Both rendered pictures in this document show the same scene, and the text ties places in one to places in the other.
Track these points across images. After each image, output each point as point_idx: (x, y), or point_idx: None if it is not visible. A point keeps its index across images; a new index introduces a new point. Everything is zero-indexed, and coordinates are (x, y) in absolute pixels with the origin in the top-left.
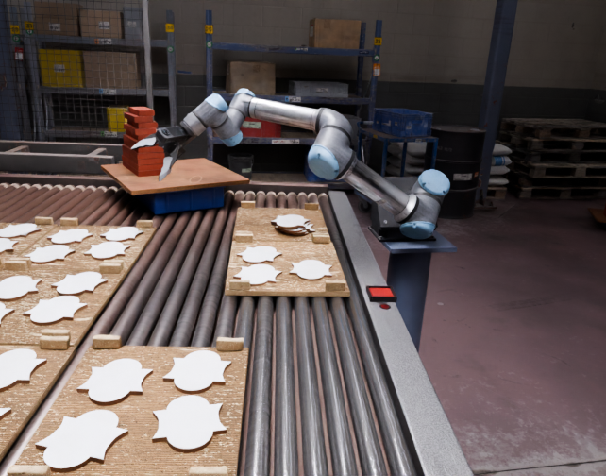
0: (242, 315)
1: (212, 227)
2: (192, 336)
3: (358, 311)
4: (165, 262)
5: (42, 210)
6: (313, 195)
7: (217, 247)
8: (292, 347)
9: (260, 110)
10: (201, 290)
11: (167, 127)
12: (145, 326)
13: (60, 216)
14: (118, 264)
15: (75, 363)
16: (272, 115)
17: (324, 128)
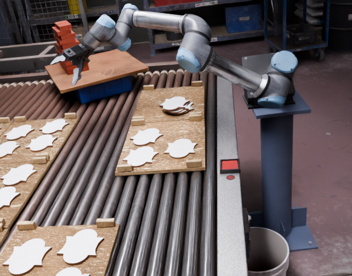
0: (123, 194)
1: None
2: None
3: (208, 183)
4: (81, 147)
5: (6, 107)
6: None
7: (121, 130)
8: (153, 218)
9: (141, 21)
10: (101, 172)
11: (71, 47)
12: (57, 207)
13: (18, 111)
14: (44, 157)
15: (7, 241)
16: (149, 24)
17: (186, 33)
